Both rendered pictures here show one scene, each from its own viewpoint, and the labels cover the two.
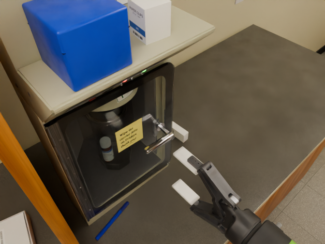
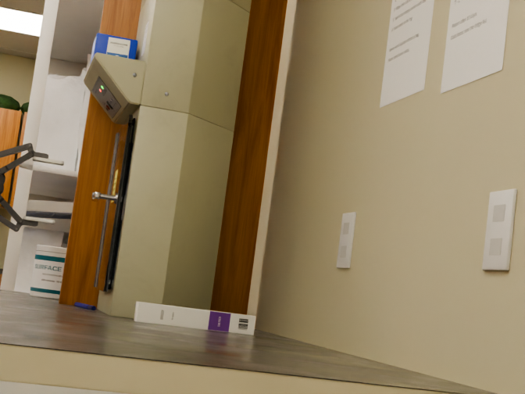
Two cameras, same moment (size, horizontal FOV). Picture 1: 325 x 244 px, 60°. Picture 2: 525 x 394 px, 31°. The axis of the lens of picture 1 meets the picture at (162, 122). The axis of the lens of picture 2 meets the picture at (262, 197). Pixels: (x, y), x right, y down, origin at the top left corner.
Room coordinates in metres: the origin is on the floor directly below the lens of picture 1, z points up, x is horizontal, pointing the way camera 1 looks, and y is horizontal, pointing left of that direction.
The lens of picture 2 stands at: (1.78, -1.75, 1.03)
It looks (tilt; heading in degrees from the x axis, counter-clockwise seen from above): 6 degrees up; 117
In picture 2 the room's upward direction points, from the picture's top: 7 degrees clockwise
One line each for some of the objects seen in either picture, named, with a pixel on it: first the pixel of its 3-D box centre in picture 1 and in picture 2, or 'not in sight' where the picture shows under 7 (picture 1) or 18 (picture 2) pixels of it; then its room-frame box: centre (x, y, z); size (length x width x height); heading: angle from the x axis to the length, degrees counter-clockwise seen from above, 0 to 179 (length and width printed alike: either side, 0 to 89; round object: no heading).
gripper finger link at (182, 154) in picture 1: (188, 160); (48, 161); (0.35, -0.06, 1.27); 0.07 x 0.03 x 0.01; 42
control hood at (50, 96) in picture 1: (127, 70); (110, 91); (0.40, 0.06, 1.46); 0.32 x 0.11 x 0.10; 132
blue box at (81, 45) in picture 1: (81, 36); (112, 58); (0.36, 0.11, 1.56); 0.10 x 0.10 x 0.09; 42
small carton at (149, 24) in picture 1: (149, 17); (117, 53); (0.44, 0.02, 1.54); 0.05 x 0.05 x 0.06; 36
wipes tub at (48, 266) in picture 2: not in sight; (55, 272); (-0.02, 0.48, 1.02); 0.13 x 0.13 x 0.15
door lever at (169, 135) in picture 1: (156, 138); (103, 198); (0.46, 0.02, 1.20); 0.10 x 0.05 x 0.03; 130
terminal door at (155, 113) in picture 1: (126, 148); (112, 205); (0.44, 0.09, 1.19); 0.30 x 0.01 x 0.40; 130
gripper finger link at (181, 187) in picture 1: (185, 191); (38, 220); (0.35, -0.06, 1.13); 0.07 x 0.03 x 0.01; 42
